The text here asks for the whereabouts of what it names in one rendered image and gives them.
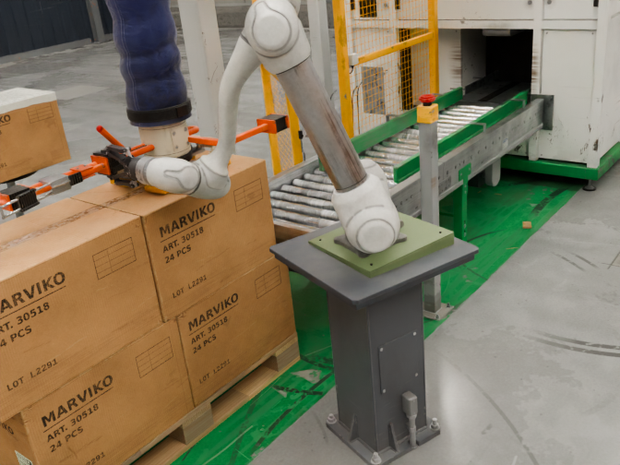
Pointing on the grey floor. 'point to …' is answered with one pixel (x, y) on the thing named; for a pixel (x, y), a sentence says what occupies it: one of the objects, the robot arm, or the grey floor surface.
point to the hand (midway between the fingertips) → (104, 162)
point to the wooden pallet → (190, 430)
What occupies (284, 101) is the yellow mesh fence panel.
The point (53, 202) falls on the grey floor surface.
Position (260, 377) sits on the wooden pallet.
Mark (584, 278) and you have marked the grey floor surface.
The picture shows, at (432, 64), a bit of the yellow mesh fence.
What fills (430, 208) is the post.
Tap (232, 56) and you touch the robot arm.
